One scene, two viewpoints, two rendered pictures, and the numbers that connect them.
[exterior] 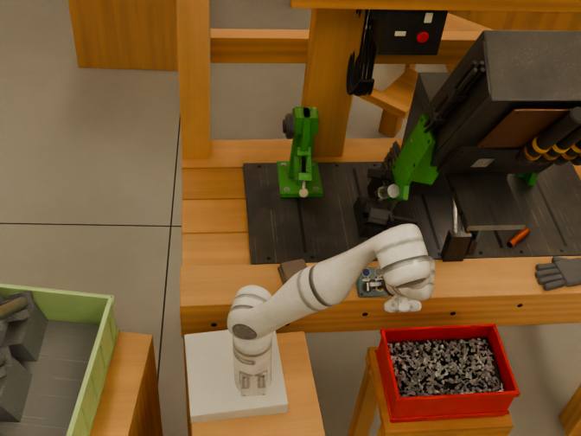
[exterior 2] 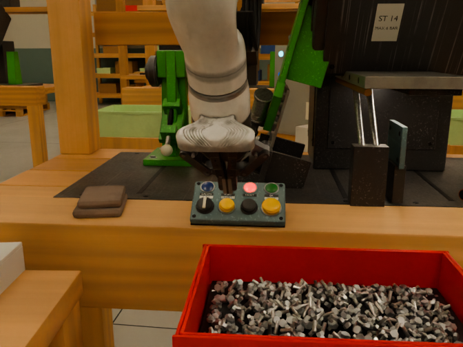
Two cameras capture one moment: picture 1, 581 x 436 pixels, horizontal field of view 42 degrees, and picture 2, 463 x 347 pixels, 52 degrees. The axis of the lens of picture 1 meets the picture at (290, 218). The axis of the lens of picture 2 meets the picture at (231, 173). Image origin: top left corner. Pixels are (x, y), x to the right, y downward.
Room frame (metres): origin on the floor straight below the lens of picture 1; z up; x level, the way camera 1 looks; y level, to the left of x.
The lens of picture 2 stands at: (0.63, -0.45, 1.17)
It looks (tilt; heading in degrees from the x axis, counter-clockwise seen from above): 14 degrees down; 15
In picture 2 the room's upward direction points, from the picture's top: straight up
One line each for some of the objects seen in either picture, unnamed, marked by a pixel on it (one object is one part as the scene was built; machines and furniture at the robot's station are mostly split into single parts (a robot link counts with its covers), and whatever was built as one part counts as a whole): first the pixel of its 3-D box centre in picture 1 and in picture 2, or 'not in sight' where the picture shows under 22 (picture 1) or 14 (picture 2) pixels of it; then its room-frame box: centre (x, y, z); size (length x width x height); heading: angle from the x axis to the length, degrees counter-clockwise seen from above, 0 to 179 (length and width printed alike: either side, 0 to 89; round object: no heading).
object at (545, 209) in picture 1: (424, 208); (332, 178); (1.67, -0.41, 0.89); 1.10 x 0.42 x 0.02; 100
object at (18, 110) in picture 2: not in sight; (15, 101); (8.67, 6.06, 0.22); 1.20 x 0.81 x 0.44; 10
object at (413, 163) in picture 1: (424, 155); (306, 49); (1.60, -0.35, 1.17); 0.13 x 0.12 x 0.20; 100
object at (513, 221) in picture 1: (475, 178); (388, 79); (1.59, -0.51, 1.11); 0.39 x 0.16 x 0.03; 10
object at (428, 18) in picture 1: (408, 20); not in sight; (1.86, -0.27, 1.42); 0.17 x 0.12 x 0.15; 100
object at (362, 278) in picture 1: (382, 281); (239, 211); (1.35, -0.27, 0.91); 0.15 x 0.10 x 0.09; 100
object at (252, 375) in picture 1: (252, 360); not in sight; (1.01, 0.05, 0.98); 0.09 x 0.09 x 0.17; 8
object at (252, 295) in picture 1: (252, 321); not in sight; (1.01, 0.06, 1.14); 0.09 x 0.09 x 0.17; 81
